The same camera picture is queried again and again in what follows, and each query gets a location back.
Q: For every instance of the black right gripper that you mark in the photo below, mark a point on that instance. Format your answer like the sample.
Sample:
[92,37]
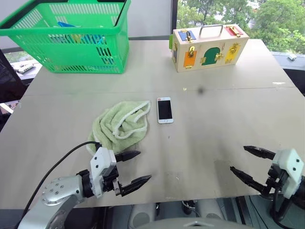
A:
[276,180]

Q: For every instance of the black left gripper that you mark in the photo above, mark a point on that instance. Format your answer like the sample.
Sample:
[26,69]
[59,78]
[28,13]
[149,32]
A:
[109,182]

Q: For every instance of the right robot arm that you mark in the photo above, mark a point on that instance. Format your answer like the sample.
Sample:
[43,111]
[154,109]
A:
[300,193]

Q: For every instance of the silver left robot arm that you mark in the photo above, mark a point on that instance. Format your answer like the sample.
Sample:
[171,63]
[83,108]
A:
[59,190]

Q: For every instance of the light green terry cloth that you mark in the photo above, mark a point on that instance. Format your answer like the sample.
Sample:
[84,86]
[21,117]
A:
[112,124]

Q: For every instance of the white smartphone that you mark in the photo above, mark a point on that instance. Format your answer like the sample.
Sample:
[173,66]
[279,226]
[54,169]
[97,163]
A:
[165,109]

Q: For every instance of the green plastic shopping basket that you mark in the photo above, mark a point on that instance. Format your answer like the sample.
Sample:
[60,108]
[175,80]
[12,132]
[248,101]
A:
[71,53]

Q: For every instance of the blue items in basket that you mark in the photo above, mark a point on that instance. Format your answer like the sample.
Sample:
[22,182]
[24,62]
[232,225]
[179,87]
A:
[69,25]

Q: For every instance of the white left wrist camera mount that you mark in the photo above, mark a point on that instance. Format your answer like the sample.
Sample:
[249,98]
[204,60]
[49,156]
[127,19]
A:
[102,162]

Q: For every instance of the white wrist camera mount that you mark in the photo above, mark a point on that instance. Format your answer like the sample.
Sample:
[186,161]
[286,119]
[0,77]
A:
[289,164]
[102,162]

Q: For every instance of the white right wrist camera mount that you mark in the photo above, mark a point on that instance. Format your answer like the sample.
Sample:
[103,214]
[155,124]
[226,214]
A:
[289,164]

